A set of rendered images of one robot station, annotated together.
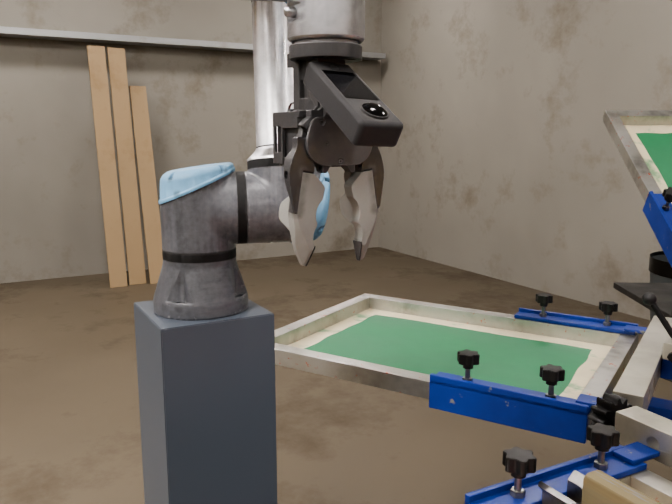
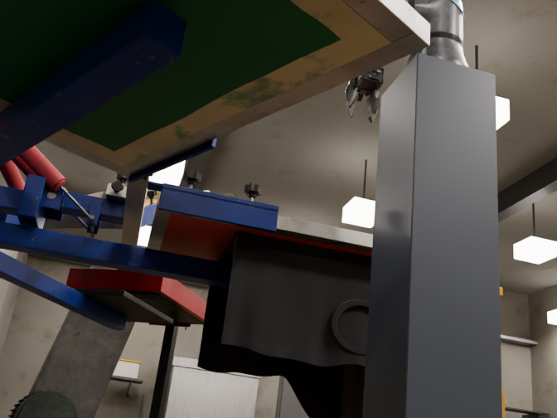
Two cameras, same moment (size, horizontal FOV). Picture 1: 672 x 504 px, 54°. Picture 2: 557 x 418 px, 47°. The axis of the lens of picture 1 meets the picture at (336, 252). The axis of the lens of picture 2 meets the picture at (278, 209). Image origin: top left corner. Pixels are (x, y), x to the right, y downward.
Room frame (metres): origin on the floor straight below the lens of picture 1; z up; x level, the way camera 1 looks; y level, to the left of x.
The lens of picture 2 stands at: (2.25, 0.24, 0.39)
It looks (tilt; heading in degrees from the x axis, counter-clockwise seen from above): 22 degrees up; 196
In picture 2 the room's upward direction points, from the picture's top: 7 degrees clockwise
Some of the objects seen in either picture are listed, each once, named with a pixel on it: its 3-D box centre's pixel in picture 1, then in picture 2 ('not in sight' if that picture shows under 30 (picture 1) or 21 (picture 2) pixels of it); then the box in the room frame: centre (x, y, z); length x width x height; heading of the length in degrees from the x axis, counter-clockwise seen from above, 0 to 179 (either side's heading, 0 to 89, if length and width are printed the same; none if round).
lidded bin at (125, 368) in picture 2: not in sight; (123, 369); (-7.79, -4.98, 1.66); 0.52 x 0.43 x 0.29; 119
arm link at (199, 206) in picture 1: (202, 205); (433, 23); (1.04, 0.21, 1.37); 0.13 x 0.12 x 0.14; 101
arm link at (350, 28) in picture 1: (323, 24); not in sight; (0.67, 0.01, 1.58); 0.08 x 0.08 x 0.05
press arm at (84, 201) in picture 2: not in sight; (94, 208); (0.76, -0.73, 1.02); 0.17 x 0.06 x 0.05; 118
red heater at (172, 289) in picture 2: not in sight; (145, 298); (-0.43, -1.12, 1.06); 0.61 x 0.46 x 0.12; 178
